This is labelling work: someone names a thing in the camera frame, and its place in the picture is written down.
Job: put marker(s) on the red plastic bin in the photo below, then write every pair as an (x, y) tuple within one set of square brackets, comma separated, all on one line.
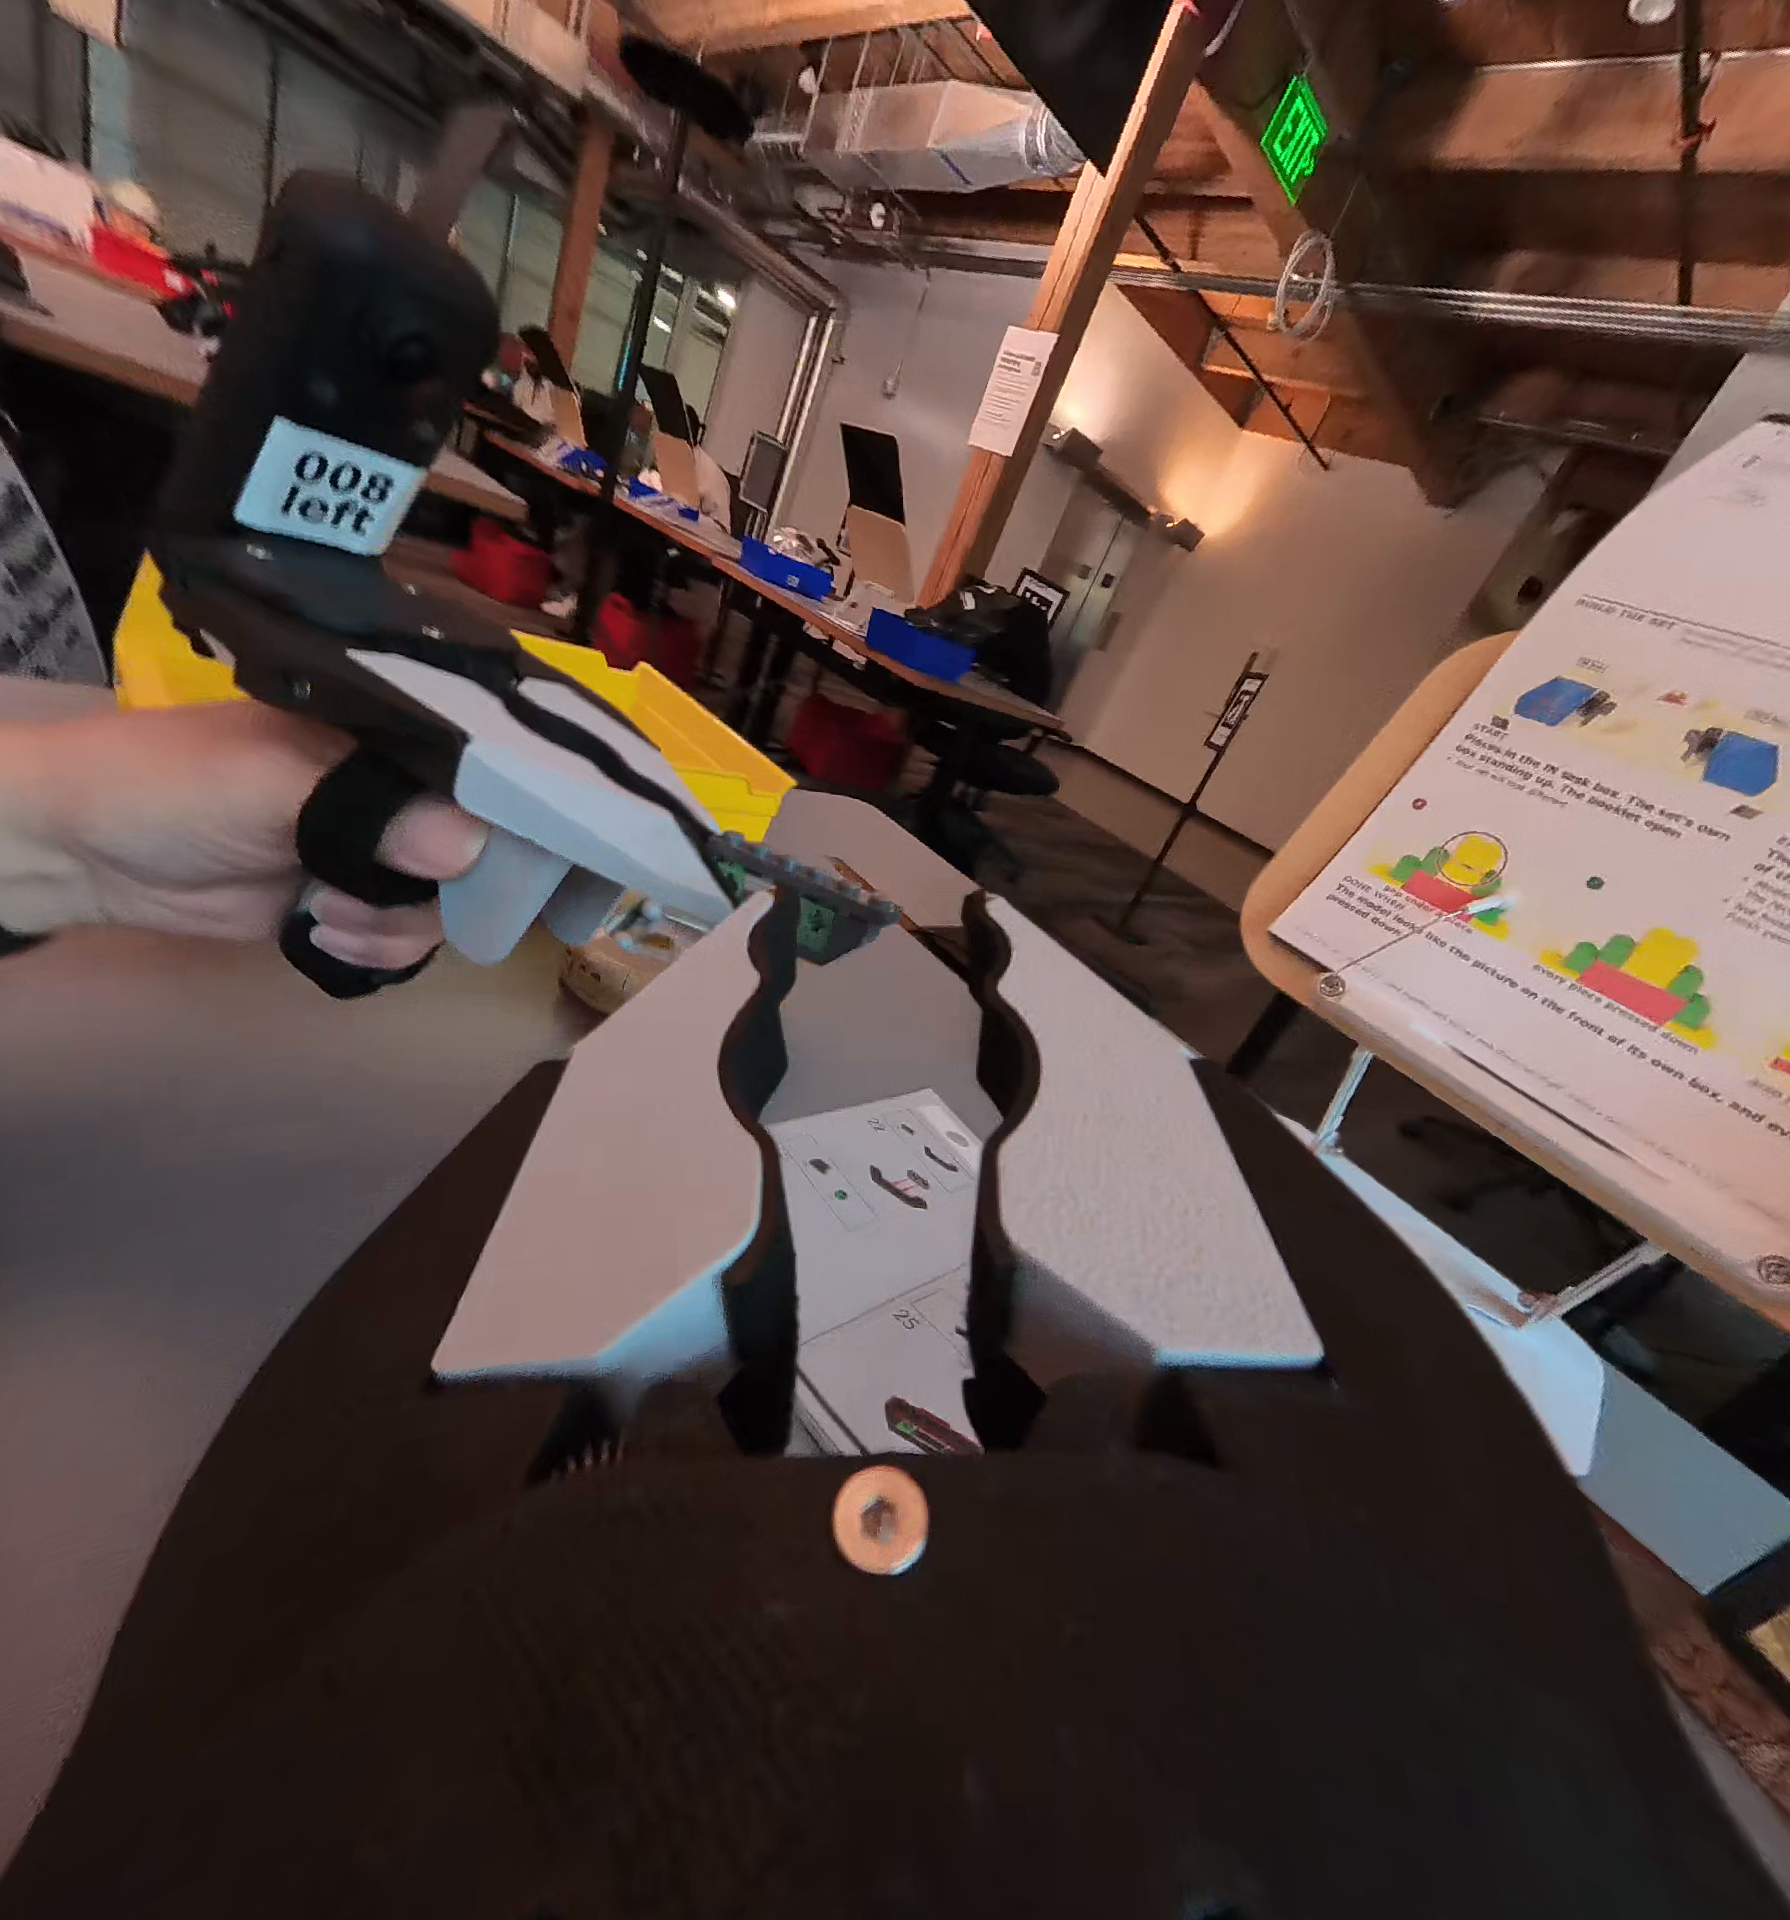
[(506, 567), (644, 638), (842, 747), (138, 262)]

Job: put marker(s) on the document stand with black sheet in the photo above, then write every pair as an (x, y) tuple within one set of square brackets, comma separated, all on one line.
[(881, 555)]

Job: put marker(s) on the white paper notice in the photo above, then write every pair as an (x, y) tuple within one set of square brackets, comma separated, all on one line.
[(1014, 390)]

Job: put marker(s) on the black-and-white printed sheet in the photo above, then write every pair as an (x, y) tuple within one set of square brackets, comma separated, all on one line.
[(12, 571)]

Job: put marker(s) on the black disc pole stand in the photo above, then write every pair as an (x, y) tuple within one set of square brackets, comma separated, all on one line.
[(641, 377)]

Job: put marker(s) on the tan brick pot model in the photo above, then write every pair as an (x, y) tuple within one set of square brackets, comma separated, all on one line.
[(611, 977)]

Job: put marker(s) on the green exit sign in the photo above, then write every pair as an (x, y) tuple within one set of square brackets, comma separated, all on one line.
[(1298, 140)]

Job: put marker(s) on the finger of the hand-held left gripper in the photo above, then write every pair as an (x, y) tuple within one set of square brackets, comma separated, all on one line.
[(565, 811), (429, 675)]

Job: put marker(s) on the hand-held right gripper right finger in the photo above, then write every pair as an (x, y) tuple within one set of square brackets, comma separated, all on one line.
[(1134, 1201)]

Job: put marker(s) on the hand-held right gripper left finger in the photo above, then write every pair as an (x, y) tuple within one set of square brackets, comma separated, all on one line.
[(611, 1201)]

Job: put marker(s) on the printed instruction sheet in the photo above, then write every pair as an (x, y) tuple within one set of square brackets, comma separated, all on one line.
[(1616, 840)]

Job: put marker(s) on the person's left hand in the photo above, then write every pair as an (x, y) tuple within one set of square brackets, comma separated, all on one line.
[(117, 811)]

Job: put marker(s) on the yellow bin with brick pieces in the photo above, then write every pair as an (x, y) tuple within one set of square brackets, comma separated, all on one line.
[(686, 751)]

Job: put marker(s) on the silver air duct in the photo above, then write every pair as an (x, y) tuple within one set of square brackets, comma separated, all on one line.
[(924, 134)]

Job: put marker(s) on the black office chair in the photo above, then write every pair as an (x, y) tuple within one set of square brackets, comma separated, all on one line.
[(1008, 765)]

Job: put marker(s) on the dark grey brick assembly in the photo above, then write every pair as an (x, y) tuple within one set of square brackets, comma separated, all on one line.
[(820, 916)]

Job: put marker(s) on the blue plastic bin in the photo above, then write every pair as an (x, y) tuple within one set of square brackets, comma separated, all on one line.
[(919, 646), (787, 571)]

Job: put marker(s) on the grey desk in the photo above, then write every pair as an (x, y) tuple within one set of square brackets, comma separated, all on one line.
[(159, 1201)]

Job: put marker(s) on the long wooden table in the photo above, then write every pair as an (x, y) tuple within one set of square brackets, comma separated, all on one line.
[(971, 693)]

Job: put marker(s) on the instruction booklet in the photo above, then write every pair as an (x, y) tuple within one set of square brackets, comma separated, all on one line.
[(865, 1201)]

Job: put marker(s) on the wooden post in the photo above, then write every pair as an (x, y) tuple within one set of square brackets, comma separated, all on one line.
[(1076, 300)]

